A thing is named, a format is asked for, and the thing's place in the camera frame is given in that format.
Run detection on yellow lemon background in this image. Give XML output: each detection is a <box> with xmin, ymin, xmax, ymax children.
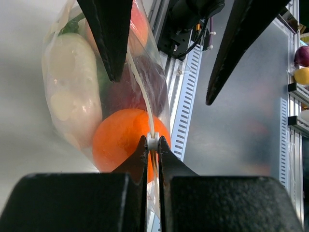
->
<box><xmin>294</xmin><ymin>67</ymin><xmax>309</xmax><ymax>85</ymax></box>

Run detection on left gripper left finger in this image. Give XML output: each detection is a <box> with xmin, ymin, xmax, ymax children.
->
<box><xmin>0</xmin><ymin>136</ymin><xmax>148</xmax><ymax>232</ymax></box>

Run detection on dark red apple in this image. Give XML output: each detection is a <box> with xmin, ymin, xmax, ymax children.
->
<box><xmin>99</xmin><ymin>56</ymin><xmax>167</xmax><ymax>116</ymax></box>

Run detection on orange fruit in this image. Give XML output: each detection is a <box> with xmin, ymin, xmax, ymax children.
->
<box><xmin>92</xmin><ymin>108</ymin><xmax>171</xmax><ymax>183</ymax></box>

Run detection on green lettuce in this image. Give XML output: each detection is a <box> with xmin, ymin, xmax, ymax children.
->
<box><xmin>59</xmin><ymin>13</ymin><xmax>110</xmax><ymax>91</ymax></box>

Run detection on purple onion background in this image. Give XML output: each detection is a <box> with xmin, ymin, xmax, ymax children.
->
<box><xmin>294</xmin><ymin>46</ymin><xmax>309</xmax><ymax>67</ymax></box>

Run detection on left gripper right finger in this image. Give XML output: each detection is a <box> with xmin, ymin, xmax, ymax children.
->
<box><xmin>158</xmin><ymin>137</ymin><xmax>303</xmax><ymax>232</ymax></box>

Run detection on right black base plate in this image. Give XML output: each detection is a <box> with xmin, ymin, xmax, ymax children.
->
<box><xmin>157</xmin><ymin>14</ymin><xmax>202</xmax><ymax>61</ymax></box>

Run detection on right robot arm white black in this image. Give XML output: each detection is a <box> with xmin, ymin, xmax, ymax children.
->
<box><xmin>78</xmin><ymin>0</ymin><xmax>288</xmax><ymax>105</ymax></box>

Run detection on slotted cable duct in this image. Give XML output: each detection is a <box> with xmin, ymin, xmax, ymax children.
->
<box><xmin>170</xmin><ymin>45</ymin><xmax>203</xmax><ymax>160</ymax></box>

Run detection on white radish green leaves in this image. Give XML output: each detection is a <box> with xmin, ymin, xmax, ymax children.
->
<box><xmin>43</xmin><ymin>32</ymin><xmax>103</xmax><ymax>149</ymax></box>

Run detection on clear zip top bag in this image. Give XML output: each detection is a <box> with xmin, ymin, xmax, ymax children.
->
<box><xmin>41</xmin><ymin>0</ymin><xmax>173</xmax><ymax>218</ymax></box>

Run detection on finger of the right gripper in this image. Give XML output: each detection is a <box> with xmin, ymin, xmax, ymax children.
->
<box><xmin>78</xmin><ymin>0</ymin><xmax>133</xmax><ymax>82</ymax></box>
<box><xmin>206</xmin><ymin>0</ymin><xmax>289</xmax><ymax>105</ymax></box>

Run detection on peach fruit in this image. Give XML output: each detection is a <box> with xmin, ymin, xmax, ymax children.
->
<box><xmin>84</xmin><ymin>0</ymin><xmax>149</xmax><ymax>55</ymax></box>

